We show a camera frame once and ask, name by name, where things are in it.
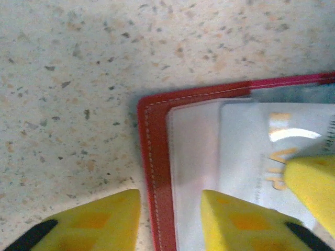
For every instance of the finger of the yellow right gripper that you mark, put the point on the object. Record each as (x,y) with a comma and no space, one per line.
(314,188)

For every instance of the white VIP card gold letters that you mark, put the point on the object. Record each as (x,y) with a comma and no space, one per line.
(243,146)

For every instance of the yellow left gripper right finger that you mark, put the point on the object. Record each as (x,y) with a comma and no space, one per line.
(240,227)

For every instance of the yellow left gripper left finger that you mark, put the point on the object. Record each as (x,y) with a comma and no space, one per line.
(104,225)

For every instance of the red leather card holder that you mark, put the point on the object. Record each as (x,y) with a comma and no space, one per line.
(157,157)

